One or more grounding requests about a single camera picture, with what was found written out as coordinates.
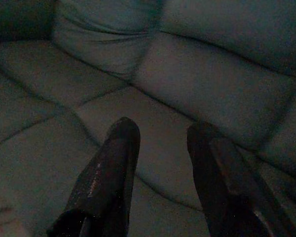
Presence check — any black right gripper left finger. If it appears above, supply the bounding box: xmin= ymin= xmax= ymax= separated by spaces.
xmin=46 ymin=117 xmax=141 ymax=237

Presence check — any dark green leather sofa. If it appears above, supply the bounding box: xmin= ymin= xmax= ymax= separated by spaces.
xmin=0 ymin=0 xmax=296 ymax=237

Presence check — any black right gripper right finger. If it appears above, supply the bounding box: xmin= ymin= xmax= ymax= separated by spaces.
xmin=186 ymin=121 xmax=296 ymax=237

